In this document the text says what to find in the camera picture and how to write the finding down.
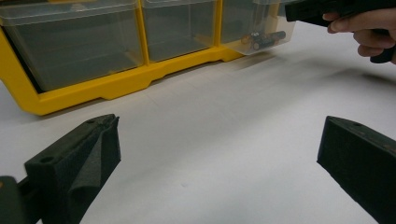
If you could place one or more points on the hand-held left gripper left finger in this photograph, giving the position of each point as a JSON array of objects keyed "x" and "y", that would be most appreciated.
[{"x": 62, "y": 168}]

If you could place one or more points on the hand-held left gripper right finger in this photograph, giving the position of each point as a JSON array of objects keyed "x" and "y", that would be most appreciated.
[{"x": 361, "y": 165}]

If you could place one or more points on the clear plastic drawer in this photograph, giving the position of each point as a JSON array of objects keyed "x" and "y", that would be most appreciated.
[{"x": 236, "y": 28}]

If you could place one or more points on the yellow and black organizer cabinet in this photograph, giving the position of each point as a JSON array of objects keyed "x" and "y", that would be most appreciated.
[{"x": 93, "y": 88}]

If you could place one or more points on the set of clear cabinet drawers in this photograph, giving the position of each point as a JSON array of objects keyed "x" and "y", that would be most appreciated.
[{"x": 77, "y": 46}]

